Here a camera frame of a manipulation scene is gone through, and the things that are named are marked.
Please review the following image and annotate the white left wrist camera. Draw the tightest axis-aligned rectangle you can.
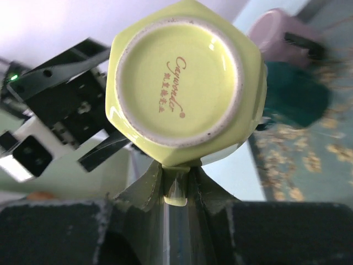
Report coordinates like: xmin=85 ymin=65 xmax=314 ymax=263
xmin=1 ymin=116 xmax=79 ymax=183

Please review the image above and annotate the dark green faceted mug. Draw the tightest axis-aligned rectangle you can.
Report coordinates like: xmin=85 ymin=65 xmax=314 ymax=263
xmin=256 ymin=61 xmax=331 ymax=131

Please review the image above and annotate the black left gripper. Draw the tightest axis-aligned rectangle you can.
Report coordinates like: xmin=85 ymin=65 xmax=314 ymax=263
xmin=5 ymin=39 xmax=130 ymax=172

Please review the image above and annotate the floral patterned serving tray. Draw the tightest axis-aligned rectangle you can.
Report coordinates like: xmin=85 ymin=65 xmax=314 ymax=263
xmin=249 ymin=49 xmax=352 ymax=205

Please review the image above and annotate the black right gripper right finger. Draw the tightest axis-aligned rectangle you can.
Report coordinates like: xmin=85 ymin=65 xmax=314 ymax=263
xmin=190 ymin=167 xmax=240 ymax=215

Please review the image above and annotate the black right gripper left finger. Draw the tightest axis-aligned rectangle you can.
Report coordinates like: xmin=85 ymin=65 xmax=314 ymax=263
xmin=113 ymin=161 xmax=162 ymax=211

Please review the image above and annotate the yellow faceted mug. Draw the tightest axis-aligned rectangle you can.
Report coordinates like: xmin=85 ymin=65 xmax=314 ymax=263
xmin=105 ymin=1 xmax=268 ymax=206

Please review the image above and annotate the lilac mug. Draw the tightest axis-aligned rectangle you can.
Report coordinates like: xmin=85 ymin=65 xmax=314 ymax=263
xmin=248 ymin=8 xmax=327 ymax=68

